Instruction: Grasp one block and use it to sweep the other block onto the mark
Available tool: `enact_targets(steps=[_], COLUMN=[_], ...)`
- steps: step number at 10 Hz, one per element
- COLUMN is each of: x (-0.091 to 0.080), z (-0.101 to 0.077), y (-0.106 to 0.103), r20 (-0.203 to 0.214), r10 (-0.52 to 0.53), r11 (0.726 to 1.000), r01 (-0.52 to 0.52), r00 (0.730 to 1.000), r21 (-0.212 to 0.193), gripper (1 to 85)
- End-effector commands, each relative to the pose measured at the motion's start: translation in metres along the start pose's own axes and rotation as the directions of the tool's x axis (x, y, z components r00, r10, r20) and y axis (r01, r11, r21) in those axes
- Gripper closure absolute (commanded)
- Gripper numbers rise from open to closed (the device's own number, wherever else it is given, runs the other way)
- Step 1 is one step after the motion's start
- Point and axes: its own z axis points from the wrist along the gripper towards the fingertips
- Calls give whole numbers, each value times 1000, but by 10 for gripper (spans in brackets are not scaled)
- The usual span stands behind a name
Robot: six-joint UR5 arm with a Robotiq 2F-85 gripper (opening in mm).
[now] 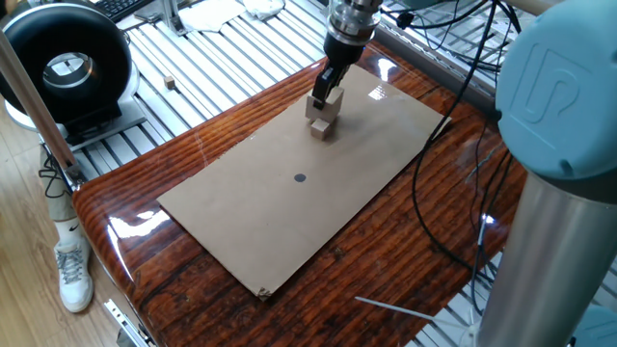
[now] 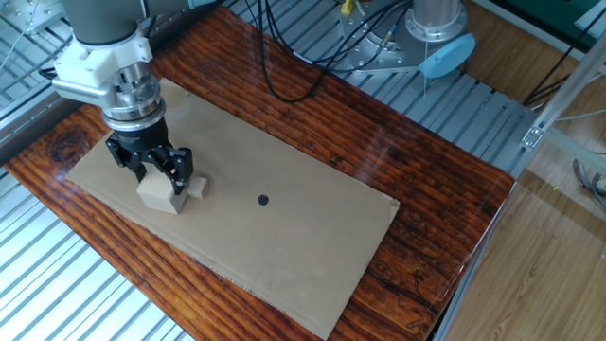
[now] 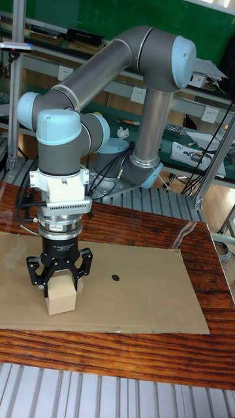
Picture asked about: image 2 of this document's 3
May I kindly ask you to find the aluminium frame post with bracket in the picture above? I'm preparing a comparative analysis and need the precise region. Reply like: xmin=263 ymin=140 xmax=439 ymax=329
xmin=520 ymin=32 xmax=606 ymax=148

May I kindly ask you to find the grey floor cable bundle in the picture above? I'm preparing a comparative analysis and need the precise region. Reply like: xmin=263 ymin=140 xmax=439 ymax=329
xmin=571 ymin=158 xmax=606 ymax=212

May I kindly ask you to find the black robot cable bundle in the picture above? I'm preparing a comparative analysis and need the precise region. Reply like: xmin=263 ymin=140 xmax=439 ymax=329
xmin=255 ymin=0 xmax=413 ymax=104

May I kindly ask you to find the large wooden block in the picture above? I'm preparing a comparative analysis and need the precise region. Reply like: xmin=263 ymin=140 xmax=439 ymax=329
xmin=135 ymin=163 xmax=190 ymax=215

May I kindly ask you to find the small wooden block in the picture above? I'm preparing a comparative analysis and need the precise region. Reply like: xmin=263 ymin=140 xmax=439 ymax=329
xmin=186 ymin=175 xmax=209 ymax=201

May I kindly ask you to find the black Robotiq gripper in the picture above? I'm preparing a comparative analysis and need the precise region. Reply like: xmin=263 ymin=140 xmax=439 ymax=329
xmin=104 ymin=117 xmax=194 ymax=196

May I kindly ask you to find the brown cardboard sheet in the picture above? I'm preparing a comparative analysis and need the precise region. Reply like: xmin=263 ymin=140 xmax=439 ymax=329
xmin=65 ymin=78 xmax=401 ymax=341

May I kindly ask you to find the grey aluminium table rail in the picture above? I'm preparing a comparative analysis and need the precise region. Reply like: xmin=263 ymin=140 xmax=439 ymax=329
xmin=0 ymin=84 xmax=103 ymax=165

